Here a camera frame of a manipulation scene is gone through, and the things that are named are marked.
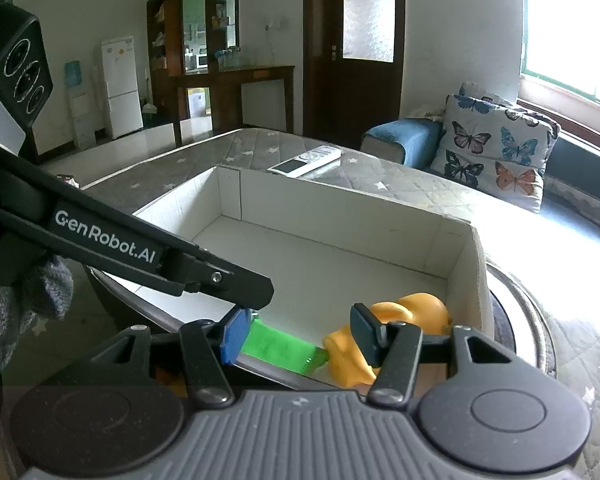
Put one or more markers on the water dispenser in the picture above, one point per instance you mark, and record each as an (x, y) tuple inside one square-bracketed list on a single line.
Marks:
[(80, 105)]

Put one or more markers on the green block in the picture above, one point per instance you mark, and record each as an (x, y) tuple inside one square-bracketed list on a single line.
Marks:
[(275, 347)]

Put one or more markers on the white refrigerator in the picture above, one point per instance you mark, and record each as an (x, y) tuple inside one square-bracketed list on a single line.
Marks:
[(122, 85)]

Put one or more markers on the dark sofa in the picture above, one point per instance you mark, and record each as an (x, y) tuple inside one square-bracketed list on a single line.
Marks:
[(585, 175)]

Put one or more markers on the yellow toy duck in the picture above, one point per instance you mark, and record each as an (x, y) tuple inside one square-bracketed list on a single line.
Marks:
[(410, 312)]

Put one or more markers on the dark wooden door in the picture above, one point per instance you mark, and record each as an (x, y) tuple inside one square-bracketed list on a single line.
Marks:
[(330, 85)]

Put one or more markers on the white remote control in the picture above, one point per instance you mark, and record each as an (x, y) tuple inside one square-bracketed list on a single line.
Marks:
[(305, 161)]

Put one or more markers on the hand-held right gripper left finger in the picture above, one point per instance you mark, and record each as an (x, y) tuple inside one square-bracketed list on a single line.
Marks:
[(234, 336)]

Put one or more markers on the white cardboard box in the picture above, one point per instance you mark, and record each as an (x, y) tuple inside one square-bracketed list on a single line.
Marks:
[(330, 270)]

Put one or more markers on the large butterfly print pillow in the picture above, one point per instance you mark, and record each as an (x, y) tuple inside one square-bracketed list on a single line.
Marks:
[(490, 155)]

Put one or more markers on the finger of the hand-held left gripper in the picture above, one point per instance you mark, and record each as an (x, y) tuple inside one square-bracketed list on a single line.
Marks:
[(230, 280)]

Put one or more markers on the person's left hand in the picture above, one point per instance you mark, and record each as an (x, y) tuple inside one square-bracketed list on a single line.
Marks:
[(10, 320)]

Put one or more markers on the small butterfly print pillow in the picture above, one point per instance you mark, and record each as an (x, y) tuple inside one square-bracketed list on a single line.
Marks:
[(482, 96)]

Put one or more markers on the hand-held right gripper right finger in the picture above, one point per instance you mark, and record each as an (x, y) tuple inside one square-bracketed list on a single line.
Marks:
[(364, 332)]

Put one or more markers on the window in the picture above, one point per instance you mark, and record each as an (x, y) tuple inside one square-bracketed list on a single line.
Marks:
[(570, 25)]

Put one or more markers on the dark wooden cabinet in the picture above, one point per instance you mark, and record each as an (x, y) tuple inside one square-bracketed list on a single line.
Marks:
[(230, 95)]

